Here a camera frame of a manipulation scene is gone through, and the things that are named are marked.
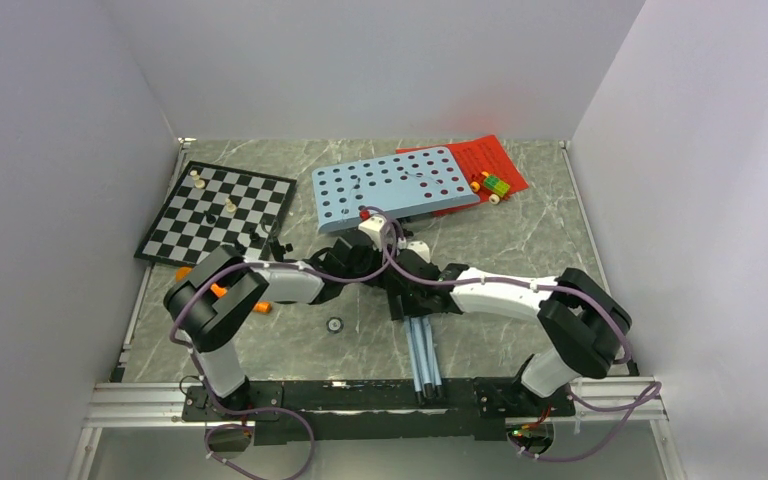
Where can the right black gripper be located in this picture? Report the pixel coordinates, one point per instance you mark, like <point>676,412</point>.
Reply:
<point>394,289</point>

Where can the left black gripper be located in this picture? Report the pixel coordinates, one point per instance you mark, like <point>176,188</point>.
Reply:
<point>378,258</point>

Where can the black microphone desk stand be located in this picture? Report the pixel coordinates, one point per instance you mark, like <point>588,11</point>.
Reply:
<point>270,247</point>

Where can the light blue music stand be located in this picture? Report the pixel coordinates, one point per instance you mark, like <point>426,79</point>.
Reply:
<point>415,183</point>

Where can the red sheet music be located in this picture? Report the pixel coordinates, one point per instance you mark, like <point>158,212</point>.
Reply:
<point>485,157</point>

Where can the orange toy microphone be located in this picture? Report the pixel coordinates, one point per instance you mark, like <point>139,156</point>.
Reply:
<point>258,306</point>

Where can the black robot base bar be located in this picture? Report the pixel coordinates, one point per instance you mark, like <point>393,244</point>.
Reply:
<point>481,408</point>

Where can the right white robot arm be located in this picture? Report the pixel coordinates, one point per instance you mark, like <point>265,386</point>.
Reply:
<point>586,327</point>

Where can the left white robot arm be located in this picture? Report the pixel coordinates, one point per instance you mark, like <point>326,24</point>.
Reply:
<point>210,304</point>

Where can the black poker chip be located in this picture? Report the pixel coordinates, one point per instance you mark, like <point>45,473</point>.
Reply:
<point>334,325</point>

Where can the colourful toy block car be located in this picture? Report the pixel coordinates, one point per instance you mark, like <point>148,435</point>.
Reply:
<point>493,186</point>

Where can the black white chessboard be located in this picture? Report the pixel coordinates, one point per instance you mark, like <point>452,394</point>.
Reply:
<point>213,205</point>

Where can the electronics board right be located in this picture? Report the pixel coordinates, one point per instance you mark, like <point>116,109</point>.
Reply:
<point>534,438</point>

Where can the small electronics box left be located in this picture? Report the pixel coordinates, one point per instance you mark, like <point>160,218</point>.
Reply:
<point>230,441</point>

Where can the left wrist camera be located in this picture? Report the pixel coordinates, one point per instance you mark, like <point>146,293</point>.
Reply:
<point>377,228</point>

